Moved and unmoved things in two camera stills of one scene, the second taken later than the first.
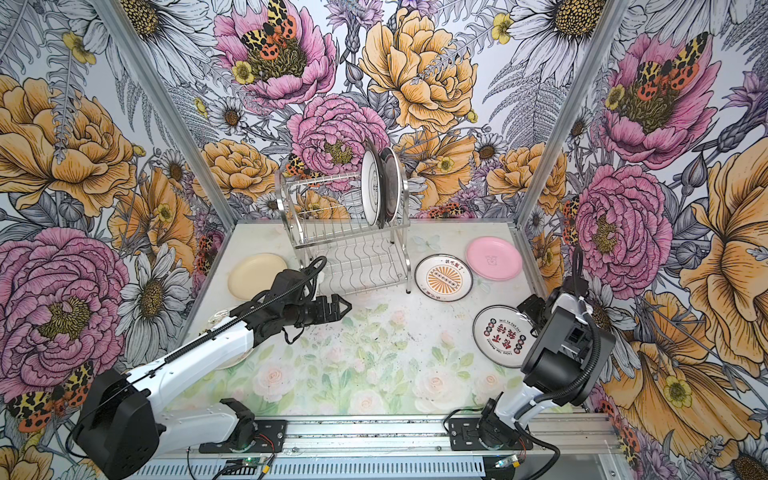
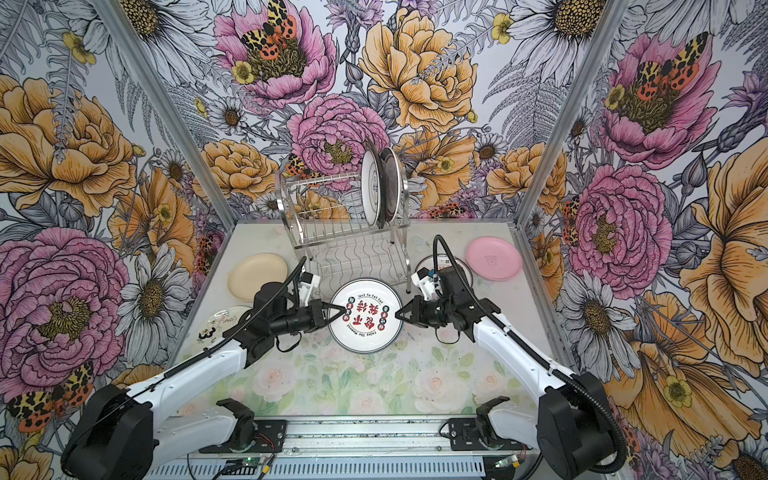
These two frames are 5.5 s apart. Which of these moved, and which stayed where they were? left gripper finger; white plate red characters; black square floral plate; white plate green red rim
Moved: white plate red characters
Stayed: white plate green red rim; left gripper finger; black square floral plate
